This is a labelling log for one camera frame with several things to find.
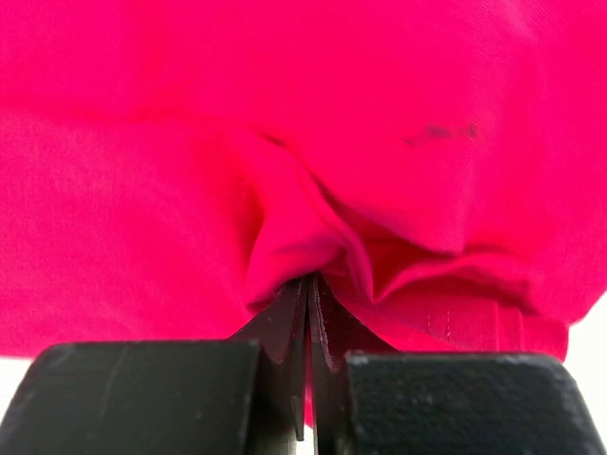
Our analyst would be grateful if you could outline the crimson red t shirt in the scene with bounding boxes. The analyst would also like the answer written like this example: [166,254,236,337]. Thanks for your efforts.
[1,1,606,359]

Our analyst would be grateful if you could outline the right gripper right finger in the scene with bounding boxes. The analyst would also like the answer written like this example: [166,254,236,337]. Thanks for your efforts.
[307,276,606,455]

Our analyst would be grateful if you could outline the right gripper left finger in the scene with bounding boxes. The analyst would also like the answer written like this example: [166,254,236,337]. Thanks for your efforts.
[1,280,307,455]

